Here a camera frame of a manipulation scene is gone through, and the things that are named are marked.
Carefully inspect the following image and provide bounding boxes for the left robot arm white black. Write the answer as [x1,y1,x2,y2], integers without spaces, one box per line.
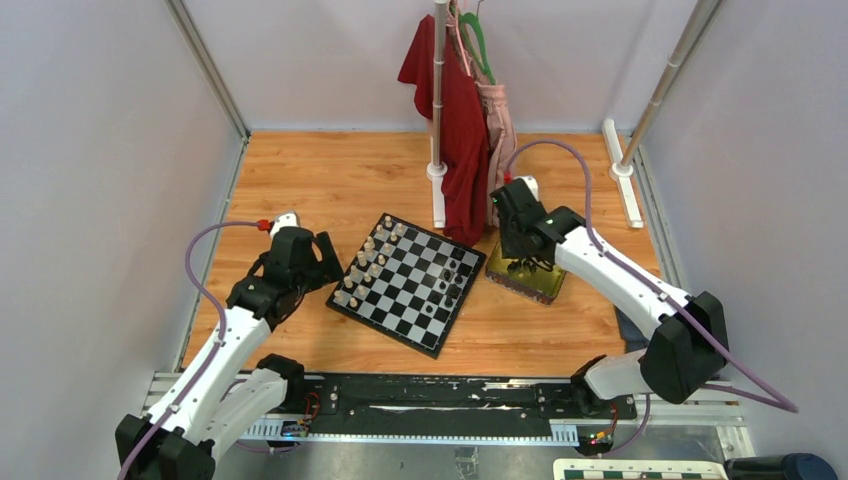
[115,212,343,479]

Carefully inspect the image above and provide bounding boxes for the silver diagonal rack pole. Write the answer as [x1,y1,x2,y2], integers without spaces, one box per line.
[623,0,723,165]

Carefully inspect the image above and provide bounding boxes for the black pieces in tin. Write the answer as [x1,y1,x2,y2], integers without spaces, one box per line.
[507,259,539,274]

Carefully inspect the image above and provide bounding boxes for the aluminium frame rail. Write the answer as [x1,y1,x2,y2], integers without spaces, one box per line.
[125,370,757,462]

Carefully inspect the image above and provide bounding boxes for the green clothes hanger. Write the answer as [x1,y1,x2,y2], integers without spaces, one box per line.
[459,12,496,84]

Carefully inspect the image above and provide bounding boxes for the white rack foot bar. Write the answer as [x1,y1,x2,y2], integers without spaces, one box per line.
[601,118,645,229]

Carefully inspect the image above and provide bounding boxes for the white clothes rack pole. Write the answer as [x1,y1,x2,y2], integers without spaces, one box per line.
[427,0,449,229]

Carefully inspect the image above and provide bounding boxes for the pink hanging garment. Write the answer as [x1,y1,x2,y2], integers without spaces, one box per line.
[447,1,518,227]

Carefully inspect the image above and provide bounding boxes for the white chess pieces row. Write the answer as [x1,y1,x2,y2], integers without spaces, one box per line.
[327,214,414,316]

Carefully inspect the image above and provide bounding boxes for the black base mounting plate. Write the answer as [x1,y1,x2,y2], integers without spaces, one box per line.
[274,373,637,439]

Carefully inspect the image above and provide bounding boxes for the red hanging shirt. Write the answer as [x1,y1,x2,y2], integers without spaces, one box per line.
[397,15,489,246]

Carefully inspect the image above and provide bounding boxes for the dark blue object corner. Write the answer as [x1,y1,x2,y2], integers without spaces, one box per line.
[723,453,838,480]

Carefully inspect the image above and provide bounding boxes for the black white chessboard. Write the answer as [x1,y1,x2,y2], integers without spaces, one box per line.
[325,220,487,358]

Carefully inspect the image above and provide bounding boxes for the grey crumpled cloth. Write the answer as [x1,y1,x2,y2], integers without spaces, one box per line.
[614,307,649,353]

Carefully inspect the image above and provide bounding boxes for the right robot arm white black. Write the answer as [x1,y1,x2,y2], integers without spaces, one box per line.
[491,178,728,418]

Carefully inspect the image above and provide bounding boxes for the yellow square tin box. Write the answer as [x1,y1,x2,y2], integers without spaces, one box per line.
[485,256,566,306]

